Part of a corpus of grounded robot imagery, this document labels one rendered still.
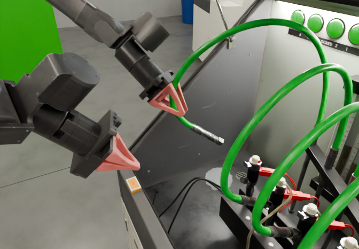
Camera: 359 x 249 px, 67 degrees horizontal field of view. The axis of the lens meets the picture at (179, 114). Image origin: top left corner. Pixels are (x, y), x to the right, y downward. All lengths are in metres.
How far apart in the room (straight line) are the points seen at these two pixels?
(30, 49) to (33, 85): 3.37
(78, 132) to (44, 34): 3.34
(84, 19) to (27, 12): 3.02
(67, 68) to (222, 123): 0.73
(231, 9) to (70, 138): 3.09
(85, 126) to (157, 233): 0.40
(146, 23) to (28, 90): 0.32
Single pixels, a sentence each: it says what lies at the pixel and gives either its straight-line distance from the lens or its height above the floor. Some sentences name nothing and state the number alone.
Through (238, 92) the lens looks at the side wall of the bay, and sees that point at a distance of 0.98.
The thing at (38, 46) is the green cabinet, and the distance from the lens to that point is 3.75.
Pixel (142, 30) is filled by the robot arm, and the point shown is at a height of 1.40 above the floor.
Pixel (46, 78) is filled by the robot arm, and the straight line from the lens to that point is 0.37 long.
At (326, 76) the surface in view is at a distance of 0.71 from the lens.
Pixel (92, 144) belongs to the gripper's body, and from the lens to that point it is 0.43.
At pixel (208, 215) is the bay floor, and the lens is 0.93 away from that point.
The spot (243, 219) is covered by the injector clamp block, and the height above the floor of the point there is 0.98.
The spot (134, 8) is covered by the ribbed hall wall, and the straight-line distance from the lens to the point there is 7.28.
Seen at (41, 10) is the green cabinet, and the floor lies 0.93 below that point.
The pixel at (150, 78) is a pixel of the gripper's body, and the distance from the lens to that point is 0.61.
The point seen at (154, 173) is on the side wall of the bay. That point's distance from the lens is 0.98.
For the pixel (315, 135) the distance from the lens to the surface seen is 0.43.
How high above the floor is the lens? 1.55
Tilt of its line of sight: 31 degrees down
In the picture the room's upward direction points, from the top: straight up
